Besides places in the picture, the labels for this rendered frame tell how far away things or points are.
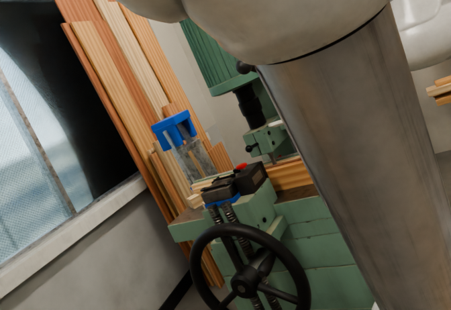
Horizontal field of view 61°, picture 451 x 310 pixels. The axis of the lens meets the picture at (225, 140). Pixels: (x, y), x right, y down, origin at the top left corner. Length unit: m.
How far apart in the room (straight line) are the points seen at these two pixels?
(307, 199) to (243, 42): 0.73
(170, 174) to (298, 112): 2.22
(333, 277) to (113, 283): 1.59
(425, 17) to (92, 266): 2.00
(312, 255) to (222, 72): 0.51
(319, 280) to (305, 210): 0.20
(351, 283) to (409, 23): 0.61
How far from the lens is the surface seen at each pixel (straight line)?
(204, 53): 1.03
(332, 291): 1.07
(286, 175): 1.03
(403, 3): 0.77
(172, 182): 2.50
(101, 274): 2.35
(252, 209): 0.90
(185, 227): 1.16
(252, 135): 1.06
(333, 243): 0.99
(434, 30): 0.75
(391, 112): 0.28
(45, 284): 2.15
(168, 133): 1.97
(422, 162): 0.32
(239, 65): 0.81
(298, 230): 0.99
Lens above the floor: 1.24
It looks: 9 degrees down
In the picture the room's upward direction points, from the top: 24 degrees counter-clockwise
